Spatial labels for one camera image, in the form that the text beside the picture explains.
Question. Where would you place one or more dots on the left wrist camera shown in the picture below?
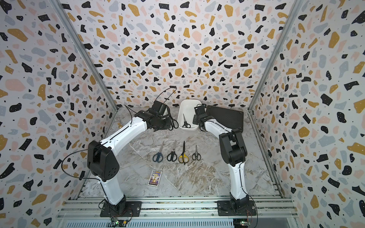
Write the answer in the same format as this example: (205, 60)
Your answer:
(158, 109)

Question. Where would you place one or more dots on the colourful card pack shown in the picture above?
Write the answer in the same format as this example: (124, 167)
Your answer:
(155, 178)

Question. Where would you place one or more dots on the black hard case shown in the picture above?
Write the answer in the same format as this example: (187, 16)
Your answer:
(230, 118)

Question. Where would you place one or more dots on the aluminium rail frame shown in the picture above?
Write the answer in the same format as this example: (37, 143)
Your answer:
(180, 212)

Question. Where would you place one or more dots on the blue handled scissors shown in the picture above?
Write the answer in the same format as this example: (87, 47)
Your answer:
(158, 157)

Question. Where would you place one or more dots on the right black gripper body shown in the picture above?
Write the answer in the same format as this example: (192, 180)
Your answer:
(195, 121)

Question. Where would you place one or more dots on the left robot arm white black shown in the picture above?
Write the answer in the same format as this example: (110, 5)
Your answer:
(102, 156)

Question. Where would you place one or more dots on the all black scissors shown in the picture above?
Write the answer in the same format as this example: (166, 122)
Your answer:
(173, 124)

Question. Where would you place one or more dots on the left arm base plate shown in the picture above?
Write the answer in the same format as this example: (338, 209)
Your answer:
(123, 209)

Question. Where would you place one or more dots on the yellow black handled scissors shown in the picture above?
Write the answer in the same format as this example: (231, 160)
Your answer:
(183, 158)

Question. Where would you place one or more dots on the short black handled scissors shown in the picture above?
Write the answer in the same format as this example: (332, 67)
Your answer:
(185, 123)

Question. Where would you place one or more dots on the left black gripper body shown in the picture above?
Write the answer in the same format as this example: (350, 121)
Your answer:
(163, 123)

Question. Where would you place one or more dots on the black handled large scissors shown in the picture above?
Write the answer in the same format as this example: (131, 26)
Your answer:
(172, 156)

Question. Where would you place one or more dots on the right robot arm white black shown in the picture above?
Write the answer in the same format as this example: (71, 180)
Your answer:
(233, 152)

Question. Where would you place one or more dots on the white plastic storage box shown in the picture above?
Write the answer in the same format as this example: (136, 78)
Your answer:
(187, 109)

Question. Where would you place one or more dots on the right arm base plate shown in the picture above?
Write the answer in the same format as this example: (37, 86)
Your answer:
(232, 208)

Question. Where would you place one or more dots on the small black scissors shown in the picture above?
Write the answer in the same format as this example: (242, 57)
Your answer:
(196, 156)

